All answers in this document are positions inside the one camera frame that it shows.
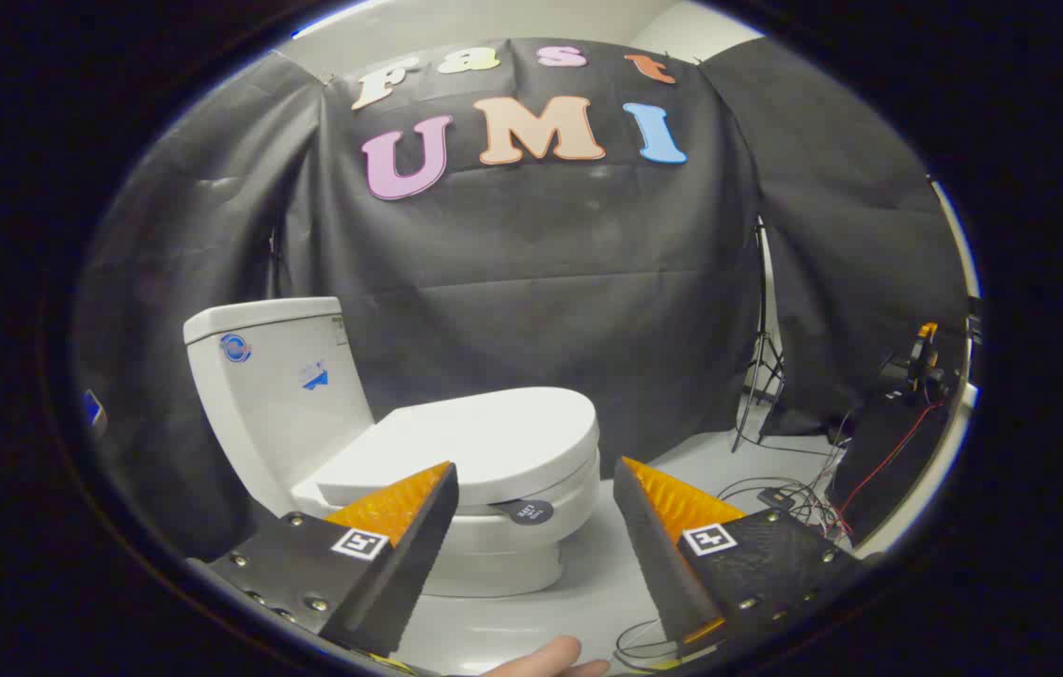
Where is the white ceramic toilet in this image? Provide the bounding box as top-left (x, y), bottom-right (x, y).
top-left (183, 297), bottom-right (603, 599)

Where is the white toilet lid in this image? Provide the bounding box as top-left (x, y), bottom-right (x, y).
top-left (313, 386), bottom-right (600, 509)

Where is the red cable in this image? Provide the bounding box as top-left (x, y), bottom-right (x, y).
top-left (837, 400), bottom-right (948, 529)

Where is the black tripod stand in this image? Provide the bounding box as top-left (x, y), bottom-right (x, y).
top-left (731, 221), bottom-right (786, 454)

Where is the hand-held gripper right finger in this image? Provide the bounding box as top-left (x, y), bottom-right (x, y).
top-left (613, 457), bottom-right (862, 659)

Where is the orange and black device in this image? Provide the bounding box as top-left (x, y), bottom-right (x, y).
top-left (880, 322), bottom-right (954, 405)

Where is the black backdrop cloth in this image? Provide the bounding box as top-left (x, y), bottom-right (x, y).
top-left (75, 38), bottom-right (970, 565)

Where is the tangle of black floor cables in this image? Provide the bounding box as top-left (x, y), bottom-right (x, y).
top-left (613, 475), bottom-right (857, 670)

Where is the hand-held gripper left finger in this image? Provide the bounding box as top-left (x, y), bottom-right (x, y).
top-left (207, 461), bottom-right (460, 659)

